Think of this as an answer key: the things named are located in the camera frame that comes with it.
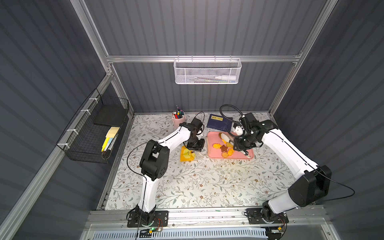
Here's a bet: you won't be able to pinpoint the clear resealable bag yellow print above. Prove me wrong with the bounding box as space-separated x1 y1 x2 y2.
180 142 208 163

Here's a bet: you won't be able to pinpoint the brown star cookie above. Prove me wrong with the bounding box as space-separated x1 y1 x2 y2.
220 145 228 153

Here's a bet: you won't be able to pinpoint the metal tongs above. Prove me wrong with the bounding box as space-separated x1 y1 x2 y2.
219 133 252 159

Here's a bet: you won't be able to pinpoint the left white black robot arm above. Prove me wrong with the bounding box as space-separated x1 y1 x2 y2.
135 118 205 225

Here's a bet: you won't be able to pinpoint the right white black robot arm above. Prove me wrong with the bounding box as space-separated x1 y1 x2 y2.
234 113 332 223

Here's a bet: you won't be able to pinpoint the pink plastic tray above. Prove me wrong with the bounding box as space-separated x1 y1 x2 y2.
206 132 254 160

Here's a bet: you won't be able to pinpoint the dark blue notebook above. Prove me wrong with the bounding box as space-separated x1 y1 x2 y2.
207 114 234 132

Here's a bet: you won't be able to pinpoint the pink pen cup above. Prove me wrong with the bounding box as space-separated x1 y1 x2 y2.
172 106 186 129

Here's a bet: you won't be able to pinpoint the white marker in basket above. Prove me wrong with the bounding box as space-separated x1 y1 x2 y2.
215 75 237 82

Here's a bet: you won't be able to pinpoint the yellow sticky notes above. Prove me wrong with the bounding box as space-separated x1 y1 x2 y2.
102 127 120 152

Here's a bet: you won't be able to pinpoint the black tray in basket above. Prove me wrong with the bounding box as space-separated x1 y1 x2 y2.
93 105 127 127

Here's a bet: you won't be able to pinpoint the white wire mesh basket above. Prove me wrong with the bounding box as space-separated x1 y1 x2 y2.
173 57 242 85

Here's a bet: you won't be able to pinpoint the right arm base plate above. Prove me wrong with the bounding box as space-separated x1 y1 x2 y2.
243 207 289 226

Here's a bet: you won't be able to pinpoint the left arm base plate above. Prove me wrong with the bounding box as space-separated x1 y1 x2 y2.
126 210 169 228

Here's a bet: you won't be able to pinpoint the black wire wall basket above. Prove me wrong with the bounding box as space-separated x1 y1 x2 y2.
57 90 130 164

